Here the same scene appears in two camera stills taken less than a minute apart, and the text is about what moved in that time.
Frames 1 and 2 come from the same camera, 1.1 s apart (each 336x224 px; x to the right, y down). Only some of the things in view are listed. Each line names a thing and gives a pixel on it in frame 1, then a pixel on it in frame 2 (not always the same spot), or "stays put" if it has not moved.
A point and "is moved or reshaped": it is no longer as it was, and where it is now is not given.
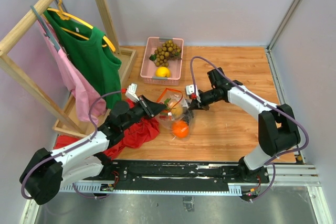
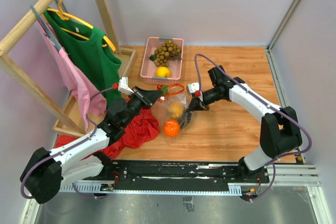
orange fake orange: x=180 y=129 → x=171 y=128
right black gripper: x=196 y=104 stays put
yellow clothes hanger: x=66 y=16 stays put
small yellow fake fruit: x=177 y=110 stays put
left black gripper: x=151 y=108 → x=149 y=97
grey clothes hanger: x=48 y=33 stays put
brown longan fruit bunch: x=167 y=51 stays put
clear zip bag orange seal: x=177 y=119 is moved or reshaped
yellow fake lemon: x=163 y=72 stays put
